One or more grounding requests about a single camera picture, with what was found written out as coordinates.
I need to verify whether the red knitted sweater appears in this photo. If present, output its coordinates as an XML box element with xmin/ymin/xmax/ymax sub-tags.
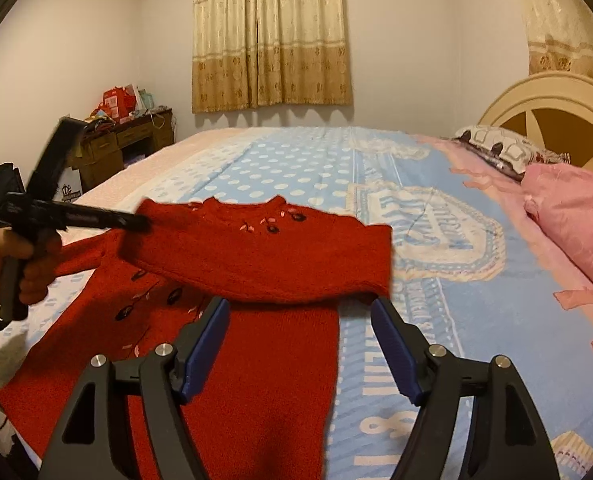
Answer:
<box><xmin>0</xmin><ymin>196</ymin><xmax>392</xmax><ymax>479</ymax></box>

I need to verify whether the person's left hand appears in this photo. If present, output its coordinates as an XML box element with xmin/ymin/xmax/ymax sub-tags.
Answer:
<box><xmin>0</xmin><ymin>228</ymin><xmax>62</xmax><ymax>306</ymax></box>

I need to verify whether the white paper bag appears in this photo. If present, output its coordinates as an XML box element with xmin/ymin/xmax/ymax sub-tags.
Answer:
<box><xmin>54</xmin><ymin>167</ymin><xmax>83</xmax><ymax>203</ymax></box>

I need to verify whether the dark wooden desk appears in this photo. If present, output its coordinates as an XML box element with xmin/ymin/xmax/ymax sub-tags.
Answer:
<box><xmin>69</xmin><ymin>107</ymin><xmax>175</xmax><ymax>192</ymax></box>

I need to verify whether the red gift bag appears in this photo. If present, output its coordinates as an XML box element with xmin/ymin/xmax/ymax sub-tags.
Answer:
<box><xmin>102</xmin><ymin>84</ymin><xmax>137</xmax><ymax>124</ymax></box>

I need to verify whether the blue pink polka-dot bedsheet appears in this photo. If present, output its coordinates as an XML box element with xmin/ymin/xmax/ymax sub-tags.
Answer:
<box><xmin>0</xmin><ymin>128</ymin><xmax>593</xmax><ymax>479</ymax></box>

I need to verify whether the pink folded blanket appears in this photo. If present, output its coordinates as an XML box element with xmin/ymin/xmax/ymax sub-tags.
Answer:
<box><xmin>521</xmin><ymin>164</ymin><xmax>593</xmax><ymax>283</ymax></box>

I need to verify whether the beige window curtain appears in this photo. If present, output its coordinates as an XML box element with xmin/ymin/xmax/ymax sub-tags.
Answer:
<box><xmin>192</xmin><ymin>0</ymin><xmax>353</xmax><ymax>114</ymax></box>

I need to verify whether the patterned white pillow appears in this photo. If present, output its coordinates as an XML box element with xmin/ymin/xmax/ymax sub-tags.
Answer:
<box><xmin>452</xmin><ymin>125</ymin><xmax>570</xmax><ymax>182</ymax></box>

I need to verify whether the cream wooden headboard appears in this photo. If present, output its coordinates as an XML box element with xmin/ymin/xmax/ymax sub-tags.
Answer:
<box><xmin>480</xmin><ymin>72</ymin><xmax>593</xmax><ymax>172</ymax></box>

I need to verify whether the beige side curtain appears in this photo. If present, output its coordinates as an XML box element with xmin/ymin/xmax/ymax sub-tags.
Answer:
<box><xmin>522</xmin><ymin>0</ymin><xmax>593</xmax><ymax>79</ymax></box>

